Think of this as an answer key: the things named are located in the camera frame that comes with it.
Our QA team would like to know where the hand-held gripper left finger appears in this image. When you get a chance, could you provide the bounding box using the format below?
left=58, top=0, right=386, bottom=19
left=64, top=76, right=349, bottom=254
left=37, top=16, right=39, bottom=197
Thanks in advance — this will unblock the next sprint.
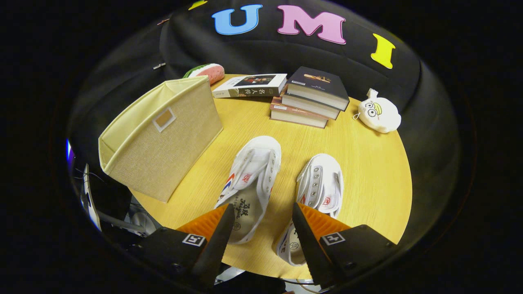
left=135, top=203, right=236, bottom=288

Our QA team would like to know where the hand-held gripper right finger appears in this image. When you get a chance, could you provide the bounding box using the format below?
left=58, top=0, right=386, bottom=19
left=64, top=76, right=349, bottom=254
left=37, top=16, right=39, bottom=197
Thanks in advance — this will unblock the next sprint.
left=292, top=202, right=397, bottom=288

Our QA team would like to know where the white canvas shoe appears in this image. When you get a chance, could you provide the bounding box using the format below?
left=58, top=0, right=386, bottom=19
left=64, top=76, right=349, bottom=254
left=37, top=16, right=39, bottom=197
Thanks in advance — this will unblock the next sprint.
left=214, top=136, right=282, bottom=245
left=273, top=154, right=344, bottom=267

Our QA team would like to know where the beige fabric storage box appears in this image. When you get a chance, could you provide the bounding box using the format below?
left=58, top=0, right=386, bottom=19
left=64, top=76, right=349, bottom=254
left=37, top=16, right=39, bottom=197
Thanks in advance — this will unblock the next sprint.
left=98, top=76, right=224, bottom=203

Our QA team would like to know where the reddish brown book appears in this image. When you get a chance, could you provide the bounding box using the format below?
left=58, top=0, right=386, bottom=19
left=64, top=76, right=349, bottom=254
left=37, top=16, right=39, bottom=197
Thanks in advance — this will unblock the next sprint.
left=270, top=97, right=329, bottom=129

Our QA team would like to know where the dark brown book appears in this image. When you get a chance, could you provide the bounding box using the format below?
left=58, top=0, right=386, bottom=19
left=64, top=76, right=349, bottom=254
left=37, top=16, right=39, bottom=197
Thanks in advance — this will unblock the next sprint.
left=280, top=93, right=341, bottom=120

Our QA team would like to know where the white cartoon plush pouch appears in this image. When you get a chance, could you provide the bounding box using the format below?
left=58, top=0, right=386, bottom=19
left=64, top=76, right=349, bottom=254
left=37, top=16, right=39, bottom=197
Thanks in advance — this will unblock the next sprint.
left=353, top=88, right=402, bottom=134

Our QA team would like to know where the black cover book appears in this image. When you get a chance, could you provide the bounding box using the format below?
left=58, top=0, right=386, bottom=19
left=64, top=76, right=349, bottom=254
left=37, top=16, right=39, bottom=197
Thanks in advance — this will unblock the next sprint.
left=286, top=66, right=350, bottom=111

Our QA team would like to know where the white portrait cover book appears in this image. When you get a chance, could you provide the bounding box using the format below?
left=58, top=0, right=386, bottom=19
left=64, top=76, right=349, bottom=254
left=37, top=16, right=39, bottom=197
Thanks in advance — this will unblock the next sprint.
left=212, top=73, right=288, bottom=98

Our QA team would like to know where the watermelon slice plush toy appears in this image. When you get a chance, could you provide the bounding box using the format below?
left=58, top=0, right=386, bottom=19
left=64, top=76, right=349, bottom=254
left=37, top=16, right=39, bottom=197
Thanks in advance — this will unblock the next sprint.
left=183, top=63, right=225, bottom=85

